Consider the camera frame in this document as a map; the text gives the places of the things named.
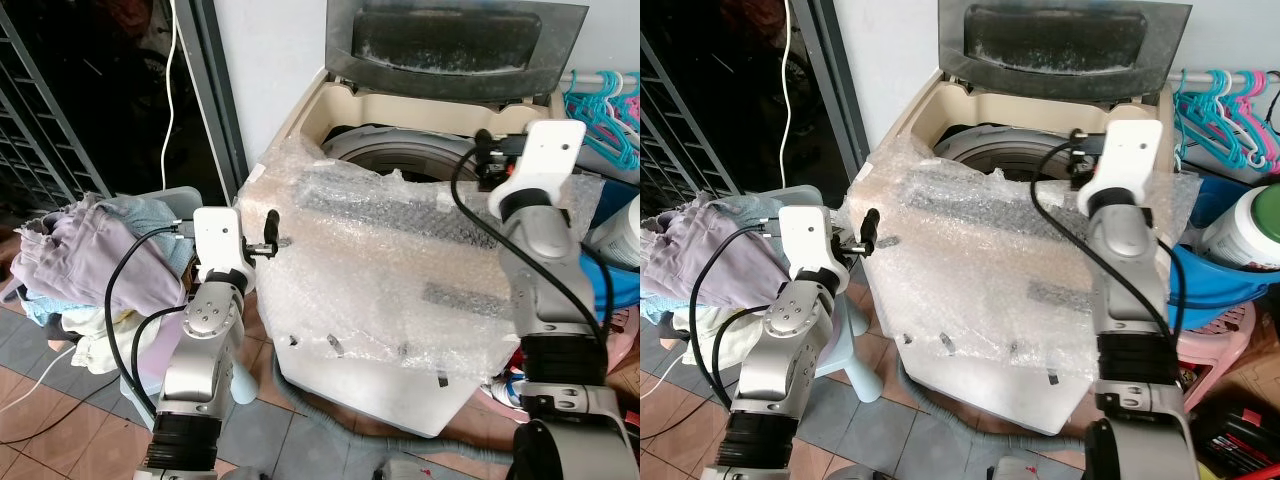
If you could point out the teal clothes hanger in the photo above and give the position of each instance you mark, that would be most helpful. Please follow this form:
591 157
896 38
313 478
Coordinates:
600 130
1210 130

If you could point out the blue plastic basin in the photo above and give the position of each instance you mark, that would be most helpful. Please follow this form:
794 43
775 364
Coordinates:
625 290
1220 285

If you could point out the grey washer drum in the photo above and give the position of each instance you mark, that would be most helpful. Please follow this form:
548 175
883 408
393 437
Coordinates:
1000 150
400 150

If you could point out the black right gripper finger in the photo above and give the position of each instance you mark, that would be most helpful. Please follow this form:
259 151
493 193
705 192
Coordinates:
1077 152
482 155

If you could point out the pink clothes hanger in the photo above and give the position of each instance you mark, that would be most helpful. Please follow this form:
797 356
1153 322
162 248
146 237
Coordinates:
1262 125
630 100

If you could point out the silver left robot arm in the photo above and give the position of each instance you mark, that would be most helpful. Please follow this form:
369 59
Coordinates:
205 340
790 340

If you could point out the white jar green lid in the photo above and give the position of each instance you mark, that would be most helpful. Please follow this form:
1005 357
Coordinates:
620 240
1240 235

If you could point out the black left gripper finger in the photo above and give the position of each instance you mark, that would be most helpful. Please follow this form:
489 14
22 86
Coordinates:
871 227
273 228

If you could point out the cream top-load washing machine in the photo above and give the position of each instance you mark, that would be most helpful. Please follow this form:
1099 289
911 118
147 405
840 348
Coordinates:
380 395
990 395

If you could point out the grey hanger rail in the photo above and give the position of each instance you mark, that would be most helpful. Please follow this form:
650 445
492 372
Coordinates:
1200 76
600 76

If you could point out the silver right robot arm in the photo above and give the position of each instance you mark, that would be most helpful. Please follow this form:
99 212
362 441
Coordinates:
1125 270
540 270

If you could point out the light blue cloth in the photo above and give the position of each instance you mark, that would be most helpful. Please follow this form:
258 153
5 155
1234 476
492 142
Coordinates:
650 302
40 310

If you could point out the clear bubble wrap sheet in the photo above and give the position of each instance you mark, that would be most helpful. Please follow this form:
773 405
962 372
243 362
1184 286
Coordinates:
380 270
980 270

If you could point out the grey door frame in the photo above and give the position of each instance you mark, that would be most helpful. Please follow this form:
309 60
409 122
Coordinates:
835 100
220 100

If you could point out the white garment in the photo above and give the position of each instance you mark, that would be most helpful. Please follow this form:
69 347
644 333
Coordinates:
715 335
90 340

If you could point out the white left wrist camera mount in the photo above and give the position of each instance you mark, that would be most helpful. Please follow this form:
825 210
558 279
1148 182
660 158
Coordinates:
218 245
805 242

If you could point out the red and black toolbox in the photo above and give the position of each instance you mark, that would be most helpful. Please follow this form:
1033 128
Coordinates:
1240 440

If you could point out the purple garment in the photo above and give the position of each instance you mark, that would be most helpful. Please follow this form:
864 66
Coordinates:
90 255
715 255

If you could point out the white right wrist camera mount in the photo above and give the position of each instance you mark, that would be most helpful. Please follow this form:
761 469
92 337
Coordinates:
1130 160
545 160

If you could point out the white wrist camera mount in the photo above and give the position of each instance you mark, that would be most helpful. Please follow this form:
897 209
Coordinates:
218 245
805 242
1130 160
545 160

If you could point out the pink plastic stool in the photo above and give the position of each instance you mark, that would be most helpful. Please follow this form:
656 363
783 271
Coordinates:
625 345
1215 340

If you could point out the grey metal window grille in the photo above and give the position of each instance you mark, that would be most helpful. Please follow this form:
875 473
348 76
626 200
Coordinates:
665 140
40 130

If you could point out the grey washer lid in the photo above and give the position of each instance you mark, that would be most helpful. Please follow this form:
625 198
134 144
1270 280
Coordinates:
450 40
1060 40

